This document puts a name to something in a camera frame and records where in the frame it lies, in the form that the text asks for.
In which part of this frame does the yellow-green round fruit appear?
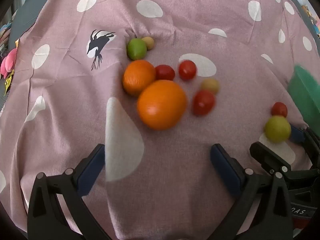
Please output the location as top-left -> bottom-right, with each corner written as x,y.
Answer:
264,116 -> 292,143

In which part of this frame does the pink polka dot blanket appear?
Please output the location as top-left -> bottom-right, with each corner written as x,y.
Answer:
0,0 -> 318,240

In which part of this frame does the red cherry tomato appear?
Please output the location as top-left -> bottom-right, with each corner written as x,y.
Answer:
192,90 -> 216,116
155,64 -> 175,81
178,60 -> 197,80
271,102 -> 288,118

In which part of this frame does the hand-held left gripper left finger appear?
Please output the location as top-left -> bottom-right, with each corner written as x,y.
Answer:
27,144 -> 113,240

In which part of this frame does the yellow wrapper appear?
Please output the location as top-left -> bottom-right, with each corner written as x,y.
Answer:
4,70 -> 16,95

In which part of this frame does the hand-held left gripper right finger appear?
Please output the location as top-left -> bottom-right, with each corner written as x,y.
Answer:
210,144 -> 293,240

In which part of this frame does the green lime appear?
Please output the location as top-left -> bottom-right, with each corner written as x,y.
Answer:
126,38 -> 147,60

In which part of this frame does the pink plush toy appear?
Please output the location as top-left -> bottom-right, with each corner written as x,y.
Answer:
0,47 -> 18,79

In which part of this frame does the large orange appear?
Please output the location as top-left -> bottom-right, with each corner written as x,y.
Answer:
137,79 -> 187,130

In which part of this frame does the green plastic bowl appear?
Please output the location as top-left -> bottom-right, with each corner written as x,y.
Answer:
287,65 -> 320,130

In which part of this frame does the small orange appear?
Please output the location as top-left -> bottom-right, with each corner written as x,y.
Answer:
122,60 -> 157,97

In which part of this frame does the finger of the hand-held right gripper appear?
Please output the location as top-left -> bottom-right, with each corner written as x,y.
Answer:
249,141 -> 293,180
289,124 -> 320,170

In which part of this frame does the pile of colourful toys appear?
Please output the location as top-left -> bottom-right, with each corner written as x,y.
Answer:
291,0 -> 320,39

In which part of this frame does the beige longan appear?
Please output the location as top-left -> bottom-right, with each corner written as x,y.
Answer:
201,78 -> 221,95
141,37 -> 155,50

